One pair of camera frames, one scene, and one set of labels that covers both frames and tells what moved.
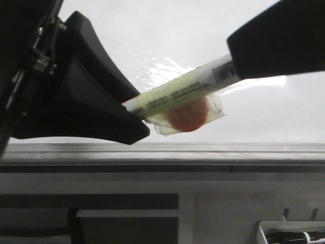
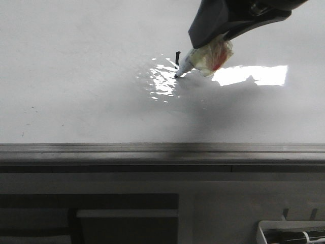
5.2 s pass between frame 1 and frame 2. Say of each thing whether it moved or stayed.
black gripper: moved
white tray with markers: stayed
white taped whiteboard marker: moved
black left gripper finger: moved
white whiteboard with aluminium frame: stayed
